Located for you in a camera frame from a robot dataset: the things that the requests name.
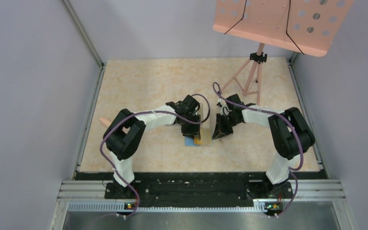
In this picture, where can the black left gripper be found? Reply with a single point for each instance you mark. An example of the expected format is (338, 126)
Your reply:
(189, 132)

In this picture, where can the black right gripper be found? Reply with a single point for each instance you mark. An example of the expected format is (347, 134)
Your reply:
(220, 130)

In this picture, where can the clear acrylic card box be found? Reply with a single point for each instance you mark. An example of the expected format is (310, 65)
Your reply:
(189, 111)

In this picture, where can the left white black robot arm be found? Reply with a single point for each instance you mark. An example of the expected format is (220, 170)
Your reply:
(123, 136)

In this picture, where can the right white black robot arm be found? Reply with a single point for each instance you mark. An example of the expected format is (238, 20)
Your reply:
(291, 135)

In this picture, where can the pink wooden cylinder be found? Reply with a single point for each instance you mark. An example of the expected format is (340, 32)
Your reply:
(105, 122)

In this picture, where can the pink music stand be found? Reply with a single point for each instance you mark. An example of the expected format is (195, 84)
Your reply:
(304, 26)

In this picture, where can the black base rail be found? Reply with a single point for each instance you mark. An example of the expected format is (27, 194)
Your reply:
(192, 190)

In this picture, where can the grey slotted cable duct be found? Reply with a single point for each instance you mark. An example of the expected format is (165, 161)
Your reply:
(102, 206)

